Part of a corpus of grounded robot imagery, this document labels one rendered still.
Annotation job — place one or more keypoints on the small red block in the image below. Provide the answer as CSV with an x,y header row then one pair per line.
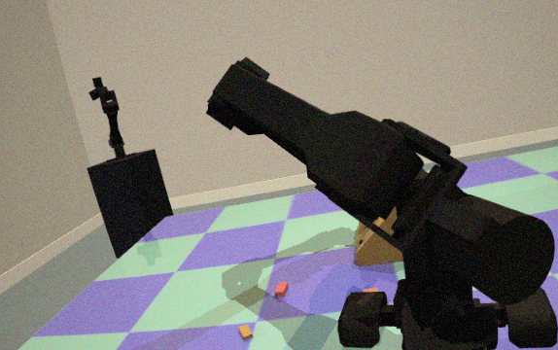
x,y
281,289

